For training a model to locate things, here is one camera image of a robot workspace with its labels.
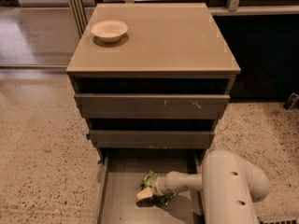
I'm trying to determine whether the metal floor vent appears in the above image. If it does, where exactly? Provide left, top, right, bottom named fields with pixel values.
left=259, top=217, right=299, bottom=224

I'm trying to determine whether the small dark floor object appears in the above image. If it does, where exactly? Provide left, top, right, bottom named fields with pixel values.
left=283, top=92, right=299, bottom=110

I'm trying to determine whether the green jalapeno chip bag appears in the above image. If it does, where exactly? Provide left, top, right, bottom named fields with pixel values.
left=140, top=171, right=176, bottom=205

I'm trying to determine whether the grey drawer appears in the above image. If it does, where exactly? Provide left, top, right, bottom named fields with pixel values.
left=75, top=93, right=230, bottom=119
left=88, top=130, right=214, bottom=149
left=94, top=148, right=205, bottom=224

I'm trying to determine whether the grey top drawer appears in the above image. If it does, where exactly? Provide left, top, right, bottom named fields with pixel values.
left=75, top=93, right=230, bottom=119

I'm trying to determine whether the white bowl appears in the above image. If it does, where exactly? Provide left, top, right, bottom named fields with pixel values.
left=91, top=21, right=128, bottom=43

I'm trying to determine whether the grey middle drawer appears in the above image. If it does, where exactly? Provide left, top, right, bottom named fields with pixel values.
left=88, top=130, right=214, bottom=149

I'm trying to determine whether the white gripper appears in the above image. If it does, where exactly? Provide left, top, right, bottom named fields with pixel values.
left=136, top=176, right=169, bottom=202

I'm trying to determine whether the grey drawer cabinet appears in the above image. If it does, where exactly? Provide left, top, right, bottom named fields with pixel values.
left=67, top=3, right=240, bottom=158

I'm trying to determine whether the grey bottom drawer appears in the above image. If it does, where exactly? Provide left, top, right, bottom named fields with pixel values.
left=94, top=148, right=205, bottom=224

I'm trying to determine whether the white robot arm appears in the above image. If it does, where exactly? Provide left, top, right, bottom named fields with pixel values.
left=136, top=149, right=270, bottom=224

